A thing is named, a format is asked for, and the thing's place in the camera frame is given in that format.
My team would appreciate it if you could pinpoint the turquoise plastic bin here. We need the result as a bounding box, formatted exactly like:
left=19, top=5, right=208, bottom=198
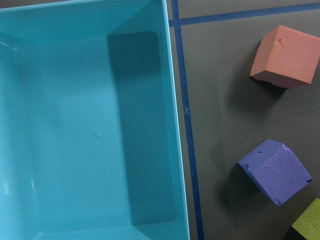
left=0, top=0, right=190, bottom=240

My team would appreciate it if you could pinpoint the purple foam block left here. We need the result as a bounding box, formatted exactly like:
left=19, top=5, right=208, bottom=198
left=238, top=139, right=313, bottom=207

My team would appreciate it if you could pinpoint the orange foam block left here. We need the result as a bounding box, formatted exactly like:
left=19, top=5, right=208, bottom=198
left=250, top=25, right=320, bottom=89

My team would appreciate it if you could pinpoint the yellow-green foam block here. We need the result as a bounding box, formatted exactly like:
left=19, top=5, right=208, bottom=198
left=291, top=198, right=320, bottom=240

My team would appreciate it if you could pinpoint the blue tape line upper horizontal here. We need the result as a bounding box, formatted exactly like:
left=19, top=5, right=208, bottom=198
left=168, top=2, right=320, bottom=27

